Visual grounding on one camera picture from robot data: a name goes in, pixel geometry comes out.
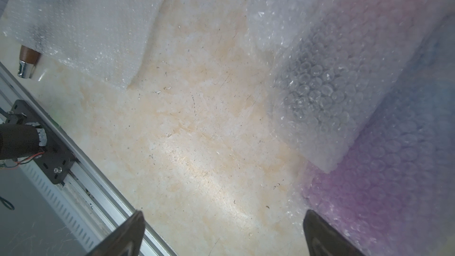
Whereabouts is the purple bubble wrapped vase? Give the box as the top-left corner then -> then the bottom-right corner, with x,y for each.
300,15 -> 455,256

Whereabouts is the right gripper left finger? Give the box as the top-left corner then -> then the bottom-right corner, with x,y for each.
87,210 -> 146,256

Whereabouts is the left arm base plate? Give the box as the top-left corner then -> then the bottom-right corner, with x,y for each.
1,100 -> 78,184

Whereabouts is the clear bubble wrapped vase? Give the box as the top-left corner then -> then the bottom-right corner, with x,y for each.
247,0 -> 321,53

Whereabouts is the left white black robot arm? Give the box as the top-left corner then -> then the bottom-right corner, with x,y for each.
1,123 -> 47,160

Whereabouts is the pink bubble wrapped vase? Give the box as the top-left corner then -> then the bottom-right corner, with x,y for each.
271,0 -> 451,173

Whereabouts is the aluminium rail frame front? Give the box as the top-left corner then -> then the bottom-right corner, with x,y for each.
0,62 -> 178,256

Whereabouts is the metal scraper wooden handle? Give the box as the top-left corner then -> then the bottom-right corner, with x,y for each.
18,46 -> 41,79

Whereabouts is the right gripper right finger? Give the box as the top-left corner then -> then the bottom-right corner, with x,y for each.
303,210 -> 364,256

